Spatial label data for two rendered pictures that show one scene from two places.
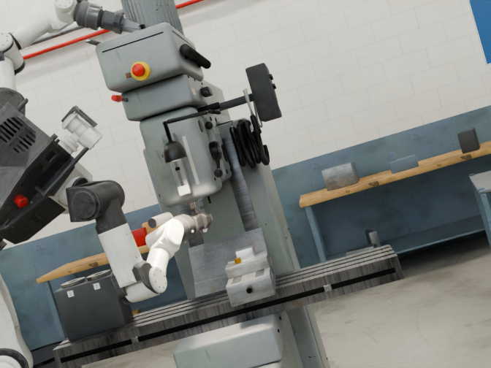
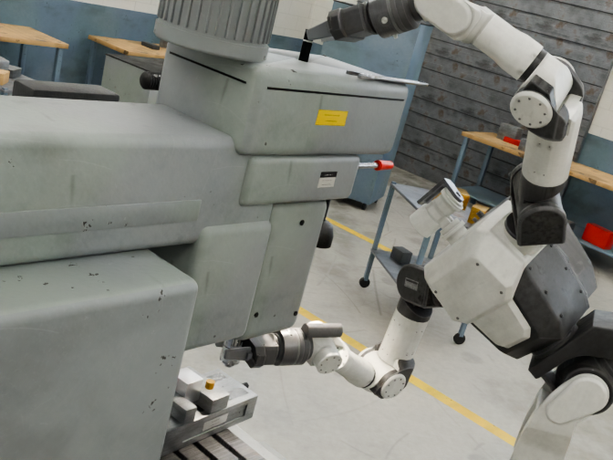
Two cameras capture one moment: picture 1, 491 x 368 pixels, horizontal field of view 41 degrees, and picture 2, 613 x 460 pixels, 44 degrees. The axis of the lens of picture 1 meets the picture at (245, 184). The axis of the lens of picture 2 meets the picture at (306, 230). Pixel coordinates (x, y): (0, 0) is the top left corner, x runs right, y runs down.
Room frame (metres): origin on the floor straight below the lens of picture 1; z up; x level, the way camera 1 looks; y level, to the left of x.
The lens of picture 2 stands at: (3.60, 1.07, 2.05)
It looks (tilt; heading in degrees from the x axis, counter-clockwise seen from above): 18 degrees down; 211
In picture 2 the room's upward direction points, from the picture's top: 15 degrees clockwise
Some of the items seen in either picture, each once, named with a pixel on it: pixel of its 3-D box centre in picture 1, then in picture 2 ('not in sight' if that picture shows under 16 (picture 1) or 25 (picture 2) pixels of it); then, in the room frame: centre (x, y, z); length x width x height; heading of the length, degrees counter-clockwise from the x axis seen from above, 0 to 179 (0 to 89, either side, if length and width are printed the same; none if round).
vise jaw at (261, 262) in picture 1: (248, 266); (199, 389); (2.24, 0.07, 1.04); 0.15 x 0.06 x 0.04; 86
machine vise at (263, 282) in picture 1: (250, 274); (189, 403); (2.27, 0.07, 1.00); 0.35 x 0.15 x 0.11; 176
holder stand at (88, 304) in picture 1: (93, 303); not in sight; (2.38, 0.66, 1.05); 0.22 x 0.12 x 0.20; 86
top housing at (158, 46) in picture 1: (154, 63); (288, 98); (2.32, 0.19, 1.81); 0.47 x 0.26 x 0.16; 173
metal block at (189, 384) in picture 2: (246, 256); (184, 386); (2.30, 0.07, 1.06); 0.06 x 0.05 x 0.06; 86
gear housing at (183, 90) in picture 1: (166, 99); (264, 160); (2.35, 0.18, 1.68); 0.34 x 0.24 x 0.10; 173
